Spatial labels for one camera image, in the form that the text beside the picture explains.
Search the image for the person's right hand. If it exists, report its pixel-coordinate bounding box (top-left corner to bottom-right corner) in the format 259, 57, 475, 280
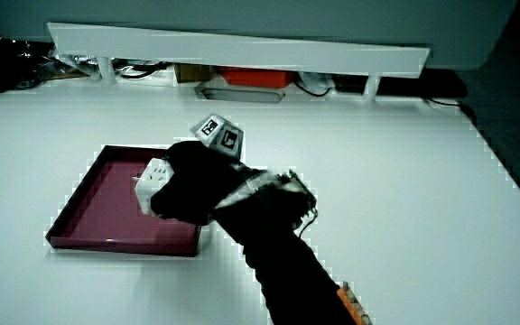
150, 113, 261, 227

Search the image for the dark red square tray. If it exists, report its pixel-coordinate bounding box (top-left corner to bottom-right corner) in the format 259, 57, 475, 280
45, 144, 202, 257

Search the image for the white raised shelf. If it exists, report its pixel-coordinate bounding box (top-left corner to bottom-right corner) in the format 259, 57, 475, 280
46, 22, 432, 99

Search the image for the black plastic bag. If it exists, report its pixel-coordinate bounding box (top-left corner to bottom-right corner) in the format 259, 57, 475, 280
0, 35, 65, 97

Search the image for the black cable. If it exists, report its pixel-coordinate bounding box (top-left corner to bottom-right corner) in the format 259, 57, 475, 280
292, 79, 334, 98
116, 61, 170, 80
423, 97, 478, 124

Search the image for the person's right forearm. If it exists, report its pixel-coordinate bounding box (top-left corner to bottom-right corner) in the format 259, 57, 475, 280
209, 167, 360, 325

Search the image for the brown cardboard box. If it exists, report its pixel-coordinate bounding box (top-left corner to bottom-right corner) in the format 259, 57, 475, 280
173, 62, 214, 85

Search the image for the white cube socket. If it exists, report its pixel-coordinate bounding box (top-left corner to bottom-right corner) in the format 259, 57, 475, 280
133, 157, 175, 218

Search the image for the orange box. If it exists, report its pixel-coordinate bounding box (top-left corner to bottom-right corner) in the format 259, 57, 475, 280
217, 66, 296, 89

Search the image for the orange strap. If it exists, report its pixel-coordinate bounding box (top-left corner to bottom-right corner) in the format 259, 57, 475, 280
336, 282, 374, 325

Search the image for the grey oblong tray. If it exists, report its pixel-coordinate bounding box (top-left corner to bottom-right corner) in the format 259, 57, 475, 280
194, 83, 286, 105

